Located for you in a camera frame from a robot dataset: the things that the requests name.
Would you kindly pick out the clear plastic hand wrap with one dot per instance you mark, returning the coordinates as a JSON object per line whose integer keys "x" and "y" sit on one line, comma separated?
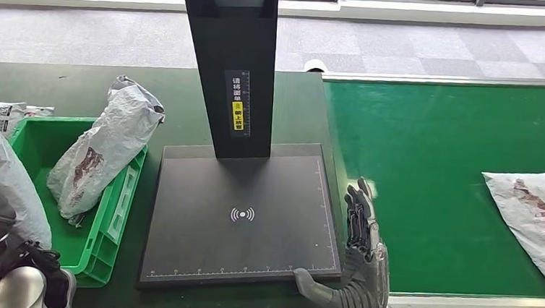
{"x": 379, "y": 275}

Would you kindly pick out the green plastic crate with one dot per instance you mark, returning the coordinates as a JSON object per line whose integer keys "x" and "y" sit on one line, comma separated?
{"x": 103, "y": 237}

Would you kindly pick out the aluminium conveyor frame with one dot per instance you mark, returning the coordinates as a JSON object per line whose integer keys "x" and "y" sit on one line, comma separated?
{"x": 434, "y": 306}

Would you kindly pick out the white round roller end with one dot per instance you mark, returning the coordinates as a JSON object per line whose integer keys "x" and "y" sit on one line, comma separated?
{"x": 314, "y": 65}

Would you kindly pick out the black and yellow label sticker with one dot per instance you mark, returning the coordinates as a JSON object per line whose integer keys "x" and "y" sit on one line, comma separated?
{"x": 238, "y": 102}

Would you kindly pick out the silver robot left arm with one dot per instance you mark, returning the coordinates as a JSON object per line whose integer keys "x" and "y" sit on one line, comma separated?
{"x": 18, "y": 289}

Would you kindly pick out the black inbound scanner machine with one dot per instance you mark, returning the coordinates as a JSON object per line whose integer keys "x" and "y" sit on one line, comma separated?
{"x": 238, "y": 237}

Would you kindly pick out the white parcel with red print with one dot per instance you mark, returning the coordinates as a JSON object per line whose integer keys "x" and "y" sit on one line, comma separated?
{"x": 104, "y": 151}
{"x": 532, "y": 214}

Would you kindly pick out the small white plastic parcel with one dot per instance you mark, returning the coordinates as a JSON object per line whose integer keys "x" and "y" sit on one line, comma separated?
{"x": 40, "y": 111}

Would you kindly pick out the green conveyor belt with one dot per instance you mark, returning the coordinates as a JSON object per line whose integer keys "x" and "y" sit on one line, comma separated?
{"x": 421, "y": 158}

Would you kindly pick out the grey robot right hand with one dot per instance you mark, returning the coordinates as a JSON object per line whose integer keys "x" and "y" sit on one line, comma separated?
{"x": 370, "y": 265}

